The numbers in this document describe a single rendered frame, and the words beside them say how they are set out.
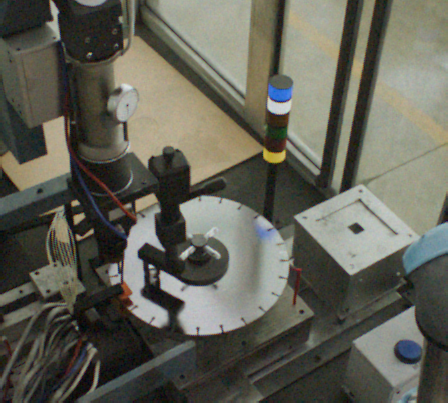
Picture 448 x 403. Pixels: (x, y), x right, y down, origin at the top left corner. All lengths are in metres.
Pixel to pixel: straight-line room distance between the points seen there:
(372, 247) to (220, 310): 0.36
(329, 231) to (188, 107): 0.65
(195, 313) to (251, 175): 0.61
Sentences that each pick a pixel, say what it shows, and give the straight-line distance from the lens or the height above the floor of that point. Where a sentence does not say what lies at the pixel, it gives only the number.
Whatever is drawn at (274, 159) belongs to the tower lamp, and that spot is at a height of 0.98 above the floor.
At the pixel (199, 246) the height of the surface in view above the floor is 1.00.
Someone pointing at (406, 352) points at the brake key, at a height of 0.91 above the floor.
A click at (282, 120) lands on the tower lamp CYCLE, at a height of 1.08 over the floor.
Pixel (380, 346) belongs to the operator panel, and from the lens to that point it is 1.45.
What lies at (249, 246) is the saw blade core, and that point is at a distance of 1.49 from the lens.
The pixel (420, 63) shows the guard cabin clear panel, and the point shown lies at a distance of 1.51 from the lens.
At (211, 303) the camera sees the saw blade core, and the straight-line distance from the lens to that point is 1.40.
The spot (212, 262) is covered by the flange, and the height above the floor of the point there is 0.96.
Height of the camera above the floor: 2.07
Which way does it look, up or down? 45 degrees down
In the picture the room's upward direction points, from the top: 2 degrees clockwise
